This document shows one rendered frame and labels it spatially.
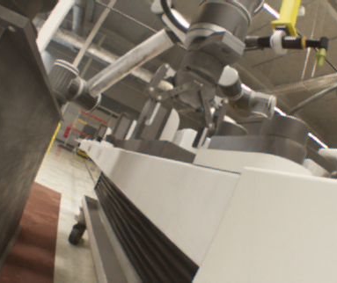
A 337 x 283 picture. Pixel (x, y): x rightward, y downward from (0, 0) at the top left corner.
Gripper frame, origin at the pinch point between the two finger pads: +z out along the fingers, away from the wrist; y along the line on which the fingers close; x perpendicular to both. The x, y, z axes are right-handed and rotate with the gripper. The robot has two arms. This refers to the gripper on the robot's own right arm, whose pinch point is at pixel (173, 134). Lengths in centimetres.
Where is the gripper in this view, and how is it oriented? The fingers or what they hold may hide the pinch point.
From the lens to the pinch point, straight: 45.3
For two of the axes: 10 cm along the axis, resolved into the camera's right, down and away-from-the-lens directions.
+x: 3.5, 0.1, -9.4
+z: -3.9, 9.1, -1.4
